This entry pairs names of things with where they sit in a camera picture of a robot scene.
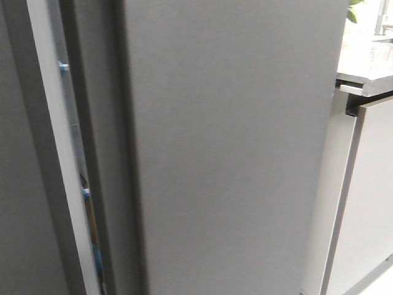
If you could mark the green potted plant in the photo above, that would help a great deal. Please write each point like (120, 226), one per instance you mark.
(351, 14)

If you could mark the grey kitchen counter cabinet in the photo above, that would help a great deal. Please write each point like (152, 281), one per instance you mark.
(351, 233)

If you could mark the steel sink faucet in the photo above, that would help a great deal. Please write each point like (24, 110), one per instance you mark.
(384, 18)

